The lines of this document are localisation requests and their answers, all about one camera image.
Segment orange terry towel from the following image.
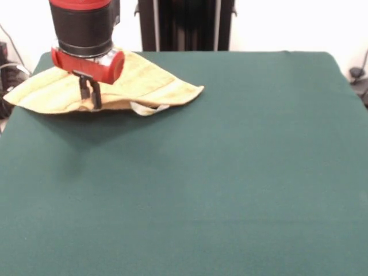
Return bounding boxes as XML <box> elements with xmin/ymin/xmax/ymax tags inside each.
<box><xmin>2</xmin><ymin>51</ymin><xmax>205</xmax><ymax>117</ymax></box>

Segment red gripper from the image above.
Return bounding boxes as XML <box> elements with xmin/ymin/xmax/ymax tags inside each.
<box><xmin>51</xmin><ymin>47</ymin><xmax>126</xmax><ymax>110</ymax></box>

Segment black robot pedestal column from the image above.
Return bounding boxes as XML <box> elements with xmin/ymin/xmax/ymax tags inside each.
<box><xmin>133</xmin><ymin>0</ymin><xmax>238</xmax><ymax>52</ymax></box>

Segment dark green table cloth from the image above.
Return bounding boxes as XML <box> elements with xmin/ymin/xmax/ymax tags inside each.
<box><xmin>0</xmin><ymin>50</ymin><xmax>368</xmax><ymax>276</ymax></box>

